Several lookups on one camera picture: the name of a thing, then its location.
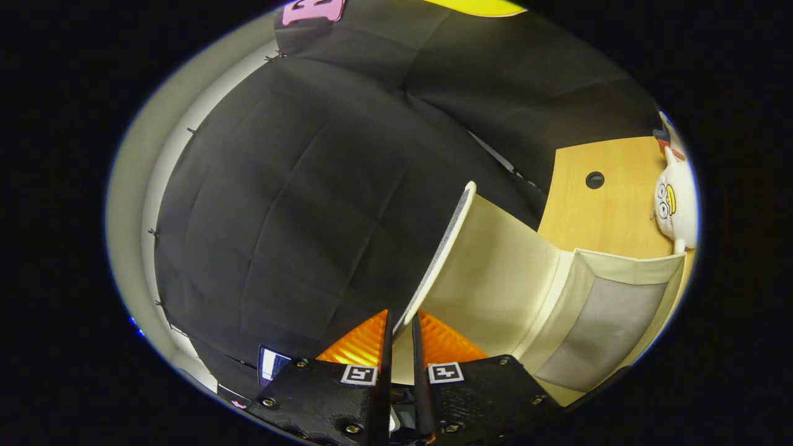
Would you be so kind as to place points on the grey fabric storage box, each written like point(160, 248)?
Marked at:
point(495, 279)

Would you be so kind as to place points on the lit monitor screen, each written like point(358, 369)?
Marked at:
point(271, 365)

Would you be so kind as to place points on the white duck plush toy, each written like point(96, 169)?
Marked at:
point(678, 204)

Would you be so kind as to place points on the blue penguin plush toy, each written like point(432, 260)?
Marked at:
point(661, 134)

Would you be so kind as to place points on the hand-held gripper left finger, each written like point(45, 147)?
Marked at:
point(322, 396)

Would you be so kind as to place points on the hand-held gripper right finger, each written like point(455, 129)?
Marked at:
point(483, 396)

